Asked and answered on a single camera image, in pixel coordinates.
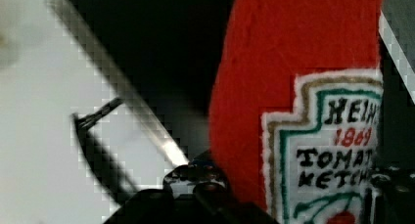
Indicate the red plush ketchup bottle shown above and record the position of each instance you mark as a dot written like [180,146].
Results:
[295,110]

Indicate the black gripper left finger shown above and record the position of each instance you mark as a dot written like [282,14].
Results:
[195,193]

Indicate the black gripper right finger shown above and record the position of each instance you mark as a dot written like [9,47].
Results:
[390,198]

